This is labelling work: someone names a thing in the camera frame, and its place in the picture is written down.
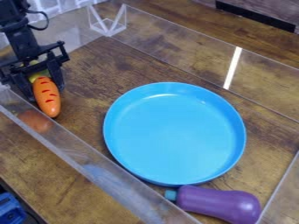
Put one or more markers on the round blue tray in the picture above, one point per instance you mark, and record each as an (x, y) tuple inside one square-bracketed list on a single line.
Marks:
[(174, 133)]

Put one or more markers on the yellow toy lemon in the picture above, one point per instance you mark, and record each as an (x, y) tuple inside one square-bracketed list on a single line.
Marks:
[(28, 64)]

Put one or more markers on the purple toy eggplant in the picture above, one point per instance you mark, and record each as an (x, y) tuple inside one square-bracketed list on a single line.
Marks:
[(234, 206)]

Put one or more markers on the white mesh curtain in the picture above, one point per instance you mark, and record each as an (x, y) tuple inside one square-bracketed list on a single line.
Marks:
[(56, 7)]

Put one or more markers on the orange toy carrot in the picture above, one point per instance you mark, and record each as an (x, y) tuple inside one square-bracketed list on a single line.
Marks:
[(47, 94)]

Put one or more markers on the clear acrylic barrier wall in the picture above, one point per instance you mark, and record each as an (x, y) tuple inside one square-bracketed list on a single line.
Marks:
[(60, 168)]

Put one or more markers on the blue device corner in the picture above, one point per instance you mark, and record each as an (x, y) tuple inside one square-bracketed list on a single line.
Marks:
[(12, 213)]

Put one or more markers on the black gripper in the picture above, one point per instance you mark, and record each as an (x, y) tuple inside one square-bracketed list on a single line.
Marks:
[(19, 32)]

